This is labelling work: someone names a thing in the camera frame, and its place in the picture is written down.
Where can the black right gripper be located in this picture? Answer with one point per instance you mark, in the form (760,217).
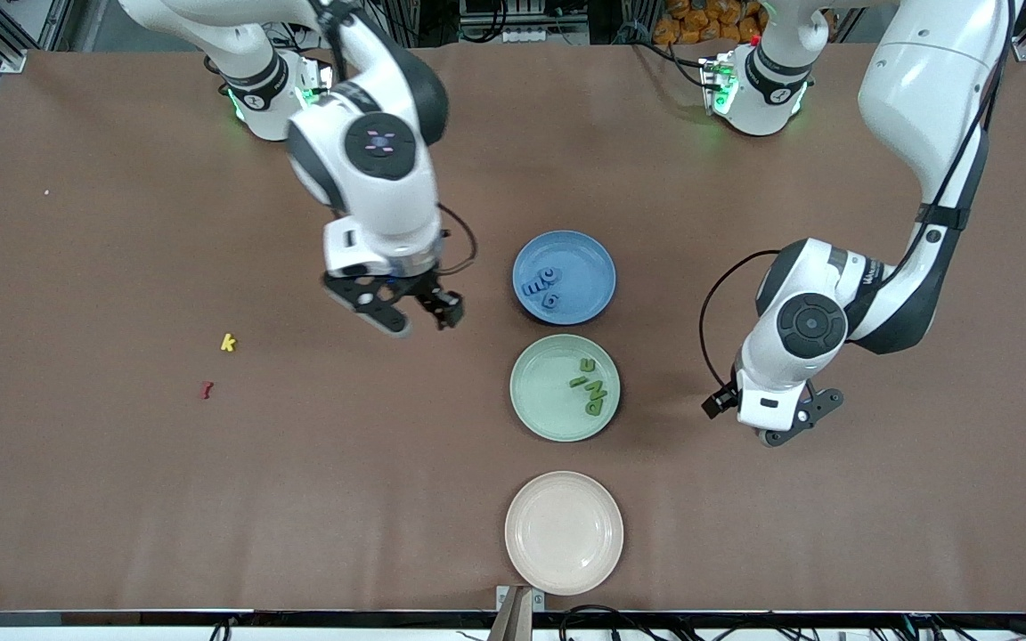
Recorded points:
(425,290)

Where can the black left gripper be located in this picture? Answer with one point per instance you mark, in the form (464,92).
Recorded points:
(720,401)

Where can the blue foam letter a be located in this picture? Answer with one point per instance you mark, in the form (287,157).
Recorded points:
(549,304)

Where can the green foam letter N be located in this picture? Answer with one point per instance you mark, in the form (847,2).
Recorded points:
(598,393)

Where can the green foam letter p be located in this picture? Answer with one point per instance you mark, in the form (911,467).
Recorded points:
(592,411)

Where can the green foam letter u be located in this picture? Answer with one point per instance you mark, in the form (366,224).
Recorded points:
(580,365)

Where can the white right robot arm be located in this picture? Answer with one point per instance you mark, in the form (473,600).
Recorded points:
(379,205)

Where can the pale green round plate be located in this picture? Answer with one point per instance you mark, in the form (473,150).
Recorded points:
(549,396)

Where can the blue round plate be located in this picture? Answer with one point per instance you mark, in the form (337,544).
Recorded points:
(584,298)

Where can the beige round plate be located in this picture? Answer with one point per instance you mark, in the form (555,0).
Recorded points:
(564,532)

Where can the yellow foam letter k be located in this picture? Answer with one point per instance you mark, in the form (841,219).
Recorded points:
(227,343)

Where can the grey base box green light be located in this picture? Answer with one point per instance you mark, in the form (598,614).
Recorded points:
(315,78)
(720,85)

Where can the bag of oranges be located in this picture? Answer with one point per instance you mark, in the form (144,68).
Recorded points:
(700,18)

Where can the metal table bracket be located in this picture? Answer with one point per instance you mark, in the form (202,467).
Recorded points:
(513,623)

